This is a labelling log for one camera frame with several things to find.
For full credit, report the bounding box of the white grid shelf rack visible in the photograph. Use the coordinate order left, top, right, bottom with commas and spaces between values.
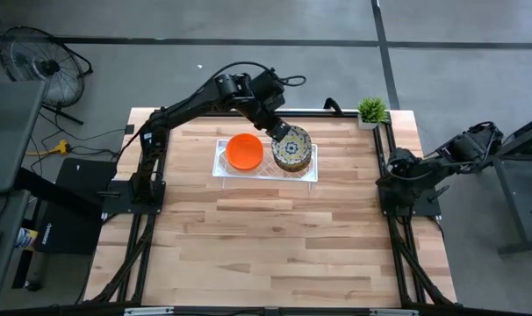
212, 139, 319, 194

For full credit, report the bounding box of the black frame hook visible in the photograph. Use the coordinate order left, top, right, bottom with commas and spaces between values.
322, 97, 345, 116

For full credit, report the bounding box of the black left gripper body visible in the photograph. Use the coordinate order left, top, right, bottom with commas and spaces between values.
250, 101, 293, 142

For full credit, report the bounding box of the yellow power plug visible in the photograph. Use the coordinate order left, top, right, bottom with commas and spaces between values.
25, 139, 72, 157

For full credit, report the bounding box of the green artificial plant white pot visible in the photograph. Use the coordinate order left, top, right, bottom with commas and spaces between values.
356, 97, 389, 131

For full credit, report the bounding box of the silver aluminium bar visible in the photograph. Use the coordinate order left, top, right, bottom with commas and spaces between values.
370, 308, 421, 316
124, 306, 176, 316

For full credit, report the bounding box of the blue yellow can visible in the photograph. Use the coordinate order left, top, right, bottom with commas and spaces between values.
14, 226, 40, 251

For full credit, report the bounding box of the grey desk top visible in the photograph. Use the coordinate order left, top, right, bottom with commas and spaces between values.
0, 188, 32, 303
0, 81, 47, 194

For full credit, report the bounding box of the black aluminium table frame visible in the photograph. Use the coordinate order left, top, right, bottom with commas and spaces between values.
83, 107, 458, 316

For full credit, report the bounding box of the grey metal stand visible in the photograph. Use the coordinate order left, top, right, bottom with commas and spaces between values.
469, 111, 532, 256

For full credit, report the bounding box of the black computer case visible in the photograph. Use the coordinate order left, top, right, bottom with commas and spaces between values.
32, 157, 118, 255

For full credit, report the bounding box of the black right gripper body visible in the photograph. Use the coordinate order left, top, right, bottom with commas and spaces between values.
377, 166, 410, 206

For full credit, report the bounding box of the black floor fan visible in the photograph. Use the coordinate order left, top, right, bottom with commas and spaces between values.
0, 25, 95, 126

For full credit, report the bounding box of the orange plastic mini bowl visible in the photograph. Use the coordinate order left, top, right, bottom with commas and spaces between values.
225, 133, 264, 172

